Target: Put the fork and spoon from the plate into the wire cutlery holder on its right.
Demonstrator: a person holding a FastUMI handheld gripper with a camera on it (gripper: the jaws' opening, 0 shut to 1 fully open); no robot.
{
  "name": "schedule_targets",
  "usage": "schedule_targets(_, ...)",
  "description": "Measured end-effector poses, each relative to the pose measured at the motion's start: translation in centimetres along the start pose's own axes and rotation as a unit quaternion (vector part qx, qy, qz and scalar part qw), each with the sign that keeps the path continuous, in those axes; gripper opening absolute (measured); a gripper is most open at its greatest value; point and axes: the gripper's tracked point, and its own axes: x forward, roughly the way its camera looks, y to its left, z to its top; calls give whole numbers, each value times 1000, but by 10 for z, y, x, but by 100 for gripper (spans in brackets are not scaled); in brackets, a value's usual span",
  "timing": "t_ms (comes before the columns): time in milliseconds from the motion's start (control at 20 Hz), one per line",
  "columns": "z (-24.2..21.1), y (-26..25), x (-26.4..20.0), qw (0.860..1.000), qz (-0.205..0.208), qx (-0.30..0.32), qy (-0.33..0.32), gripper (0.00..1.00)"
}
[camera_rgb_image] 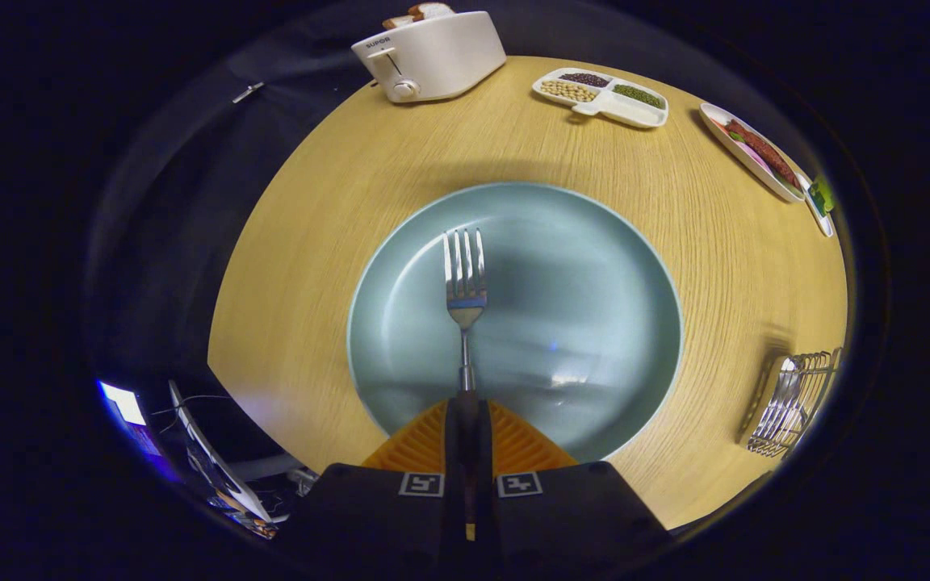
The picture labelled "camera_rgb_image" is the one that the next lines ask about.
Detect yellow soybeans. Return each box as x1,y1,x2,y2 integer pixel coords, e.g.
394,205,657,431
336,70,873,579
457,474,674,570
540,80,597,102

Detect white-rimmed flat panel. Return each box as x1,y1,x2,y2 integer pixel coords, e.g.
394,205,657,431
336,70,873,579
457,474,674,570
168,379,274,524

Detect metal wire basket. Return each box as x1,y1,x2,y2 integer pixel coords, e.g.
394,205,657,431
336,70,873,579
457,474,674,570
738,348,844,459

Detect white square coaster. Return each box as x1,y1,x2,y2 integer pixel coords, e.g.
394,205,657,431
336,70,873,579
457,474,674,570
798,173,835,238

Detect white toaster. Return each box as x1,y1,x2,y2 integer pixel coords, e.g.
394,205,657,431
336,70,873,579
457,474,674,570
351,10,508,104

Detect green label drink bottle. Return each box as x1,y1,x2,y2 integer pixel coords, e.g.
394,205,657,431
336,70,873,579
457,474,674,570
807,176,836,217

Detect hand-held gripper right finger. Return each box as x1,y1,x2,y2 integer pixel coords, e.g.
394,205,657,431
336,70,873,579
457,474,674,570
475,395,672,578

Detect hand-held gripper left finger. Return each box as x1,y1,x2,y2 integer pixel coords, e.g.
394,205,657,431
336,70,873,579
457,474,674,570
286,395,467,578

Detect metal fork with brown handle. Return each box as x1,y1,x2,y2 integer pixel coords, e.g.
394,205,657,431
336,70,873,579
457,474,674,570
442,228,488,541

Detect white food plate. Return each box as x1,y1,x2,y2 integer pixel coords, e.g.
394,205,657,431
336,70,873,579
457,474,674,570
699,102,806,203

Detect bright screen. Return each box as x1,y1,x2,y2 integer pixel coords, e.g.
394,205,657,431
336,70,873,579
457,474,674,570
98,379,161,461

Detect brown cooked meat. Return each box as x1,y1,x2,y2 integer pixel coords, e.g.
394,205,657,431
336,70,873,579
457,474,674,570
725,119,801,188

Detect pale green round plate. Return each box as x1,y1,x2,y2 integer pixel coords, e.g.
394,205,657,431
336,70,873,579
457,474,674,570
347,182,685,465

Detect white divided snack dish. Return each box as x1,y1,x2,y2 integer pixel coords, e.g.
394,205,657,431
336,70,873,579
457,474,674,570
531,67,669,130

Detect green mung beans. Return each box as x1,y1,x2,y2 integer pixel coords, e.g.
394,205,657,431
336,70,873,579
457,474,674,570
612,84,664,109

